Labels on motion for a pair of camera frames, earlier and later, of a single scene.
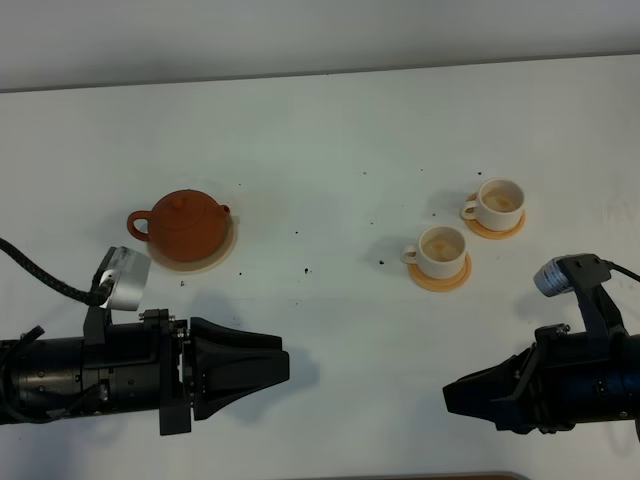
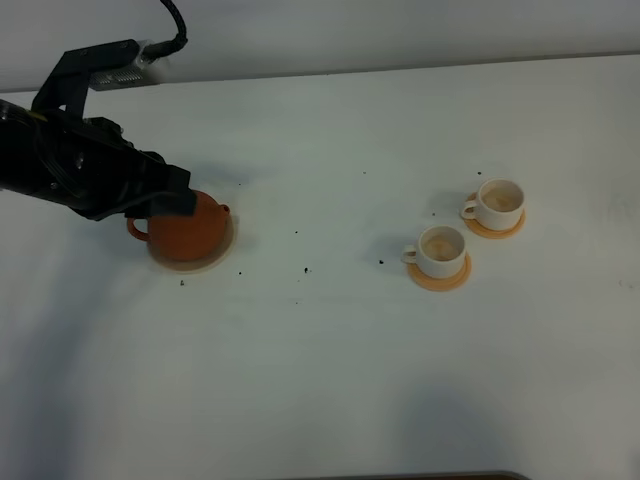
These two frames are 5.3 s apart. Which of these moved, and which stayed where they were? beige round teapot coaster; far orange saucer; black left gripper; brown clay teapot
Moved: black left gripper
Stayed: brown clay teapot; far orange saucer; beige round teapot coaster
